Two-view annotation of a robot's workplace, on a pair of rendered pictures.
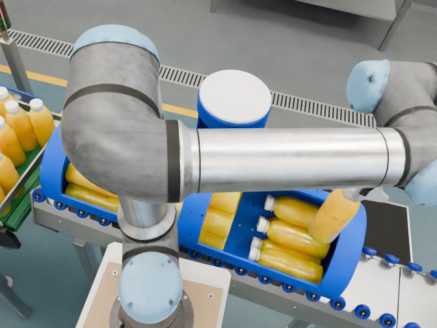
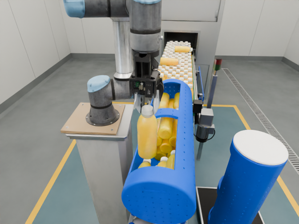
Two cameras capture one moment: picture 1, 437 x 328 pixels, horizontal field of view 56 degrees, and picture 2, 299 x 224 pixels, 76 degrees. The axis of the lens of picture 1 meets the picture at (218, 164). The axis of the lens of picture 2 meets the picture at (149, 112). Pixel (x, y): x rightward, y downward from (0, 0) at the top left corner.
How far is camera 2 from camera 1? 1.03 m
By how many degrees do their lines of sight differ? 64
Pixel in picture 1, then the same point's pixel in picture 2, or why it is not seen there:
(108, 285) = (115, 106)
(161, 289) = (94, 81)
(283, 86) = not seen: outside the picture
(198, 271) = (124, 126)
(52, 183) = not seen: hidden behind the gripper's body
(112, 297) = not seen: hidden behind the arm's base
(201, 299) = (110, 127)
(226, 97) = (252, 141)
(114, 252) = (129, 106)
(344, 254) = (138, 173)
